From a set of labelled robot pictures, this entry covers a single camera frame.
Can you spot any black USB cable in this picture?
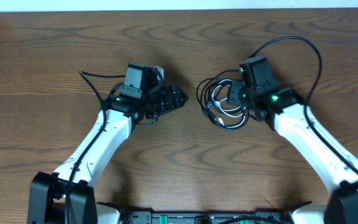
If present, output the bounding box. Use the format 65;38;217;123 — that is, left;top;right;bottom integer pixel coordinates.
196;69;250;131

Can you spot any white USB cable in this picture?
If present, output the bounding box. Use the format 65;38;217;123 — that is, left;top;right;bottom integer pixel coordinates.
211;78;247;126

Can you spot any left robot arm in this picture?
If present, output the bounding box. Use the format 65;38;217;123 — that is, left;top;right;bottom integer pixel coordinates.
27;62;188;223

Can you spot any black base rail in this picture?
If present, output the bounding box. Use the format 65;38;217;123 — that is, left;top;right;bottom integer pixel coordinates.
96;202;326;224

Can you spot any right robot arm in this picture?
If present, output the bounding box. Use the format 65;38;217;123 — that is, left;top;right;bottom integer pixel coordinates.
227;56;358;223

